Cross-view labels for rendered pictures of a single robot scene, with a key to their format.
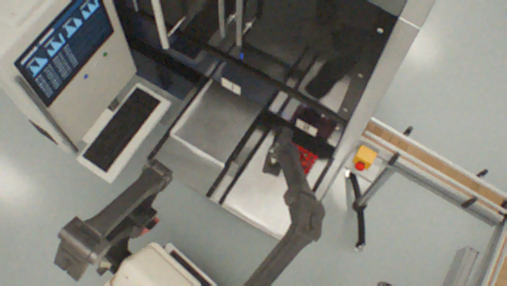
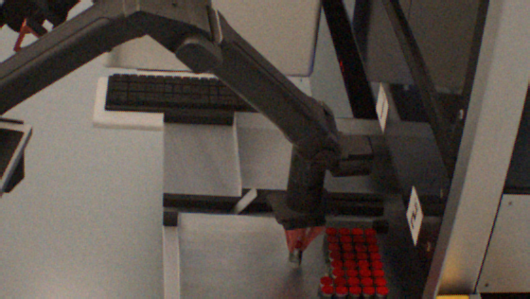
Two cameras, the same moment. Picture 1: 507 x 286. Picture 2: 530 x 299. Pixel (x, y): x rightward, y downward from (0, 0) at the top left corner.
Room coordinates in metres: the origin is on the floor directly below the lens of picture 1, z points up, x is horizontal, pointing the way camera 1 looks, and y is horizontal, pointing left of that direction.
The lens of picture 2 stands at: (-0.25, -1.23, 2.04)
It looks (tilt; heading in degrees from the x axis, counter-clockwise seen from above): 33 degrees down; 56
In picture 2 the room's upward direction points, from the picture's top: 7 degrees clockwise
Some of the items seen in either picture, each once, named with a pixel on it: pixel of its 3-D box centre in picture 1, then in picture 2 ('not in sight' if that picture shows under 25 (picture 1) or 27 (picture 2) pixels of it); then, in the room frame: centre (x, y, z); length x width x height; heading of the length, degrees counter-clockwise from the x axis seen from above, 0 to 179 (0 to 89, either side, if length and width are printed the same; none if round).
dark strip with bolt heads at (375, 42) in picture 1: (352, 92); (475, 43); (0.73, -0.28, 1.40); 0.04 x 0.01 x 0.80; 64
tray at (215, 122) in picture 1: (219, 117); (326, 160); (0.84, 0.17, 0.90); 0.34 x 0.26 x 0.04; 154
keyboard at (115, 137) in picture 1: (121, 128); (195, 94); (0.79, 0.60, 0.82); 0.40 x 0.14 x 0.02; 153
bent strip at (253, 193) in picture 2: (225, 179); (215, 202); (0.57, 0.11, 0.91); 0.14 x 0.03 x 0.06; 154
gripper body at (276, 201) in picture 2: (274, 159); (304, 193); (0.63, -0.06, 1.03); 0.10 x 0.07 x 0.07; 169
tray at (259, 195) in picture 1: (277, 181); (281, 272); (0.59, -0.09, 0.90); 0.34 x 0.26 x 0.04; 154
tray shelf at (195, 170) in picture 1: (245, 153); (296, 223); (0.70, 0.05, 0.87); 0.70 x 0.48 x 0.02; 64
